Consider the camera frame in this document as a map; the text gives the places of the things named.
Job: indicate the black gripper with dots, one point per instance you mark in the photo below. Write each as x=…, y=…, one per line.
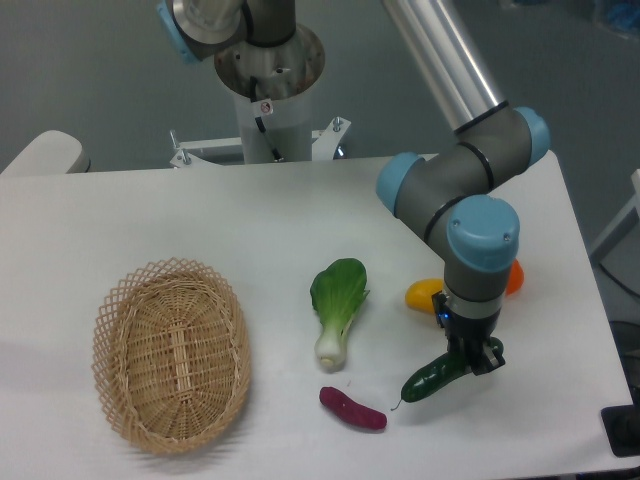
x=486, y=357

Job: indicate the dark green cucumber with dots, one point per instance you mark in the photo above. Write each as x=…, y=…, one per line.
x=431, y=378

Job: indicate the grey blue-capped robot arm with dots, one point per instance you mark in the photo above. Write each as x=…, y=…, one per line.
x=446, y=200

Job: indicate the yellow lemon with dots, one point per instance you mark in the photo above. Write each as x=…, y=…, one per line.
x=418, y=295

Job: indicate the orange tangerine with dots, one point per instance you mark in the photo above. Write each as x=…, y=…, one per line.
x=516, y=279

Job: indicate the purple sweet potato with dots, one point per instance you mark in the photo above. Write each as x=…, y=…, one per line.
x=351, y=412

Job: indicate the green bok choy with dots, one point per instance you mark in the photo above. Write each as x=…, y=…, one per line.
x=337, y=294

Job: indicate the black device at table edge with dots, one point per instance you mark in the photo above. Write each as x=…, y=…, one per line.
x=622, y=429

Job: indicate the woven wicker basket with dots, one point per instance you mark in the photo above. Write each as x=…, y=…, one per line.
x=171, y=356

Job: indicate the white chair armrest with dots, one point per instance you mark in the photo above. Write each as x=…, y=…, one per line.
x=51, y=153

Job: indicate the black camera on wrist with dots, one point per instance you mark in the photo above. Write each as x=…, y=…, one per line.
x=441, y=310

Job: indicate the white frame at right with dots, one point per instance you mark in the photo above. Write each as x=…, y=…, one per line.
x=621, y=225

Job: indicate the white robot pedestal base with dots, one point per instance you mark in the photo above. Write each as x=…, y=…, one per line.
x=272, y=90

